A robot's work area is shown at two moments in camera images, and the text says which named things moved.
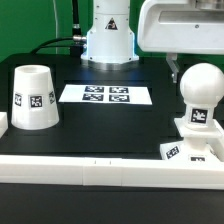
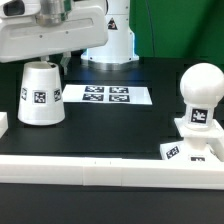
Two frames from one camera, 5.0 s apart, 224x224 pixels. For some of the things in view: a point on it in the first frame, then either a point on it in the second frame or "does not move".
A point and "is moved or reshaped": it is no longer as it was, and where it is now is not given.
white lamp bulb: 201,87 does not move
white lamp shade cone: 34,103 is moved or reshaped
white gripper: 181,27 → 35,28
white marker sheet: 107,94 does not move
